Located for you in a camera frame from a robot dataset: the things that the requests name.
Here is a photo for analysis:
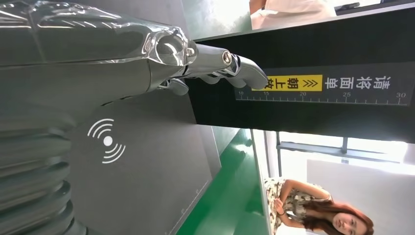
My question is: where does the person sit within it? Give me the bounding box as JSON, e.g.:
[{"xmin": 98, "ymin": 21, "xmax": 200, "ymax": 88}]
[
  {"xmin": 264, "ymin": 177, "xmax": 375, "ymax": 235},
  {"xmin": 249, "ymin": 0, "xmax": 338, "ymax": 31}
]

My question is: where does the aluminium conveyor frame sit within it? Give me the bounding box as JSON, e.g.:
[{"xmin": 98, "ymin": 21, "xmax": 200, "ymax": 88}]
[{"xmin": 250, "ymin": 129, "xmax": 274, "ymax": 235}]

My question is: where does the black weighing device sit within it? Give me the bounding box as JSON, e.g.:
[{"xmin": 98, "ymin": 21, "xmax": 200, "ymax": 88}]
[{"xmin": 66, "ymin": 3, "xmax": 415, "ymax": 235}]

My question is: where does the black yellow ruler label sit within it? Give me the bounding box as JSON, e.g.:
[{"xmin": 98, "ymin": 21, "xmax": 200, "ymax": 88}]
[{"xmin": 234, "ymin": 62, "xmax": 415, "ymax": 107}]

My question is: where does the grey window frame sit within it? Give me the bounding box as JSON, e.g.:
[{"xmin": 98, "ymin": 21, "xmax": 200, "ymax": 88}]
[{"xmin": 276, "ymin": 131, "xmax": 410, "ymax": 166}]

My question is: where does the green conveyor belt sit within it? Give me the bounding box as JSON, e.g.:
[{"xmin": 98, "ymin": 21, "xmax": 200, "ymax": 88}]
[{"xmin": 176, "ymin": 128, "xmax": 270, "ymax": 235}]

